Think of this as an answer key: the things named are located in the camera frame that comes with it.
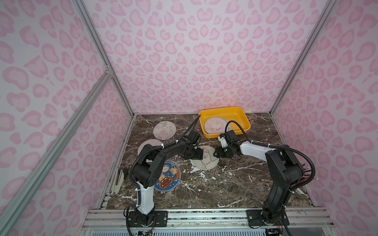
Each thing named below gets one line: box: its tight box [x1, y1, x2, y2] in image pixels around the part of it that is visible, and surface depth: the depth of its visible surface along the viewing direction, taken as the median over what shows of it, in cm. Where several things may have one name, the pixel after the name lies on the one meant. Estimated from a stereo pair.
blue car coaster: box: [154, 161, 182, 193], surface depth 88 cm
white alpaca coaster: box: [191, 145, 220, 171], surface depth 95 cm
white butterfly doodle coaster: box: [153, 120, 177, 141], surface depth 112 cm
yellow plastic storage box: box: [198, 106, 252, 138], surface depth 118 cm
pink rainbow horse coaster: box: [204, 117, 231, 134], surface depth 112 cm
